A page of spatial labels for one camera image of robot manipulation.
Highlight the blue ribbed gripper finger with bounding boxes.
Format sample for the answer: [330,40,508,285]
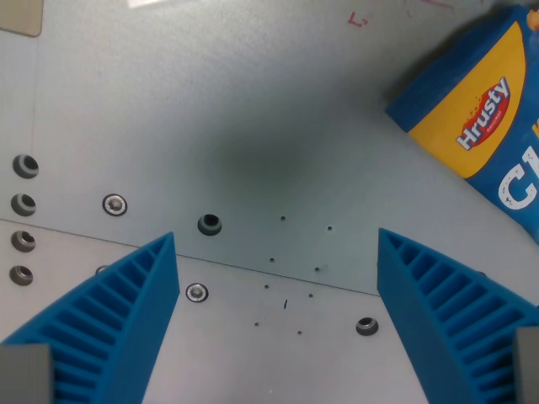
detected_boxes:
[376,227,539,404]
[0,231,180,404]

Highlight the silver hex socket screw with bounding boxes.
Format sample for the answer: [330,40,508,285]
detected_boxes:
[102,193,129,218]
[185,282,210,304]

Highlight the blue yellow Hrusty snack box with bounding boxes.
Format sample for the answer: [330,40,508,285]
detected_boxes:
[385,3,539,247]

